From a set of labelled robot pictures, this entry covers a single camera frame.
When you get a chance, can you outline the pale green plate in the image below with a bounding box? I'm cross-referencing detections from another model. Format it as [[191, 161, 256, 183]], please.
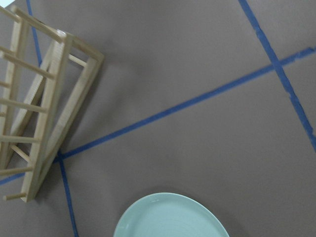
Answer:
[[113, 193, 229, 237]]

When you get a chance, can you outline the brown paper table cover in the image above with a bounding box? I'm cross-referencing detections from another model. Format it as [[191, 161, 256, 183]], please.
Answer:
[[0, 0, 316, 237]]

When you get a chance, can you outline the wooden dish rack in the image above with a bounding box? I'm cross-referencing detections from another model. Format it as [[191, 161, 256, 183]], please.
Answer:
[[0, 5, 105, 202]]

